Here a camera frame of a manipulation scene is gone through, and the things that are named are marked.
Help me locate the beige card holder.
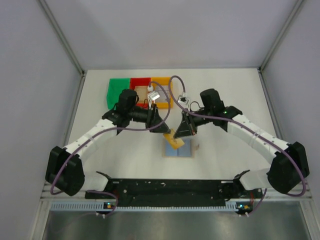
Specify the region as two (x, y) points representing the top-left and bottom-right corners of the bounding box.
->
(162, 138), (197, 158)

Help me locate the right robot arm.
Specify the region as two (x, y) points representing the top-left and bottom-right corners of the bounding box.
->
(173, 88), (310, 196)

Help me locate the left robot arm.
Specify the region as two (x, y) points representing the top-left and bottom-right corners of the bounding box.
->
(45, 89), (171, 196)

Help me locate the stack of cards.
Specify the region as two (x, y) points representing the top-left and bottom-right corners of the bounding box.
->
(155, 85), (170, 103)

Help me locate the red plastic bin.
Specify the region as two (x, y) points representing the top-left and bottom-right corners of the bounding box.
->
(129, 77), (151, 107)

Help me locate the yellow plastic bin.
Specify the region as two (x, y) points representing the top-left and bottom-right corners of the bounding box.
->
(151, 76), (174, 109)

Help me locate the green plastic bin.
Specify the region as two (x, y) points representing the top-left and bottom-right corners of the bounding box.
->
(106, 78), (131, 110)

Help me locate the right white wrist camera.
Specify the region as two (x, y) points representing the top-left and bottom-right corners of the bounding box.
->
(177, 92), (191, 108)

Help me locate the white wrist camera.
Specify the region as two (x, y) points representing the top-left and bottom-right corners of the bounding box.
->
(177, 92), (191, 108)
(147, 85), (160, 106)

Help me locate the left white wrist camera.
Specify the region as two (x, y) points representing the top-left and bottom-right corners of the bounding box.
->
(147, 85), (160, 106)

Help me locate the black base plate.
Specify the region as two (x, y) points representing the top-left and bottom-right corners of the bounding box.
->
(84, 178), (261, 207)

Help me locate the white slotted cable duct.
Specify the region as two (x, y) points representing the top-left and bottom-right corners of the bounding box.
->
(50, 201), (252, 214)

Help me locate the left aluminium corner post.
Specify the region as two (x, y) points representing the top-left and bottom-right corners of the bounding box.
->
(36, 0), (85, 76)

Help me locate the aluminium corner post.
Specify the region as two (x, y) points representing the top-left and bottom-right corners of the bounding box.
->
(36, 0), (85, 76)
(258, 0), (307, 74)

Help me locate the right aluminium corner post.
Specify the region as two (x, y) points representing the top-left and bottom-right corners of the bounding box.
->
(258, 0), (307, 74)

